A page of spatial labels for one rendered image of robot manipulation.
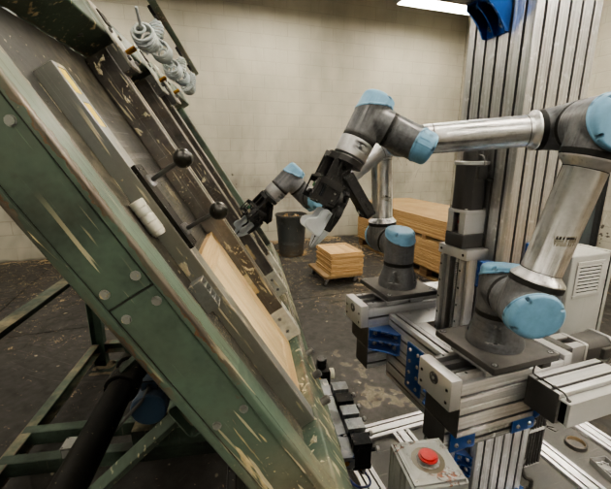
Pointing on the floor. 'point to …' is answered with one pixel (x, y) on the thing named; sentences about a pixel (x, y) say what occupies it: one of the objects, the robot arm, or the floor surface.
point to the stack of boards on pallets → (419, 215)
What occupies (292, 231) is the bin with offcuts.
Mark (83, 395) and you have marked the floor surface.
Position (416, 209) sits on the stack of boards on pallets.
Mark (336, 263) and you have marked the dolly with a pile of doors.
